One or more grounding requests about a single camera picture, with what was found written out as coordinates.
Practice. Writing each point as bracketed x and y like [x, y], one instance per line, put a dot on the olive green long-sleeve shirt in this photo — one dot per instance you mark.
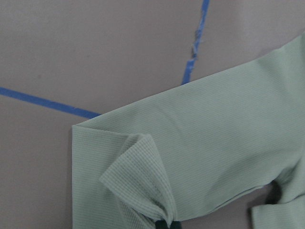
[188, 151]

